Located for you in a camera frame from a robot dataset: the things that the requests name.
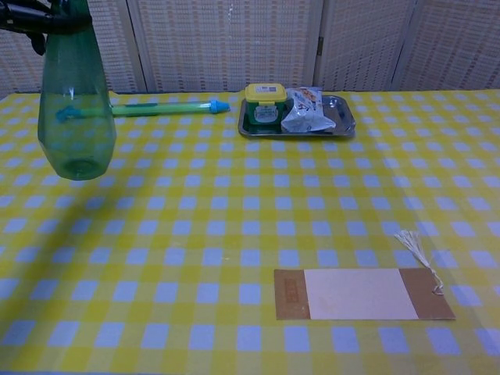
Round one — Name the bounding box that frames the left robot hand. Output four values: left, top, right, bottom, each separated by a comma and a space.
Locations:
0, 0, 89, 55

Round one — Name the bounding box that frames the yellow lidded container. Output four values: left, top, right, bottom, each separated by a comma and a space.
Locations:
244, 82, 289, 125

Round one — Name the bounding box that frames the metal tray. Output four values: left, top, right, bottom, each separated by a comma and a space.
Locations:
237, 95, 357, 138

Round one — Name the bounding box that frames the white snack packet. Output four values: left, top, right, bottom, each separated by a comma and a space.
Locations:
280, 87, 338, 133

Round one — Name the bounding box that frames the green spray bottle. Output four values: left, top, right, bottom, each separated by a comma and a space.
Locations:
37, 0, 117, 181

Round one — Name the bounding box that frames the green blue water pump toy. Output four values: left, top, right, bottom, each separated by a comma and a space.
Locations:
54, 99, 231, 123

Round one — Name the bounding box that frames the yellow checkered tablecloth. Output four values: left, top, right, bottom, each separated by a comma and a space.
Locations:
0, 89, 500, 375

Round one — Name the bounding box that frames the woven folding screen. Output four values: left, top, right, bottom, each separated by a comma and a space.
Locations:
0, 0, 500, 101

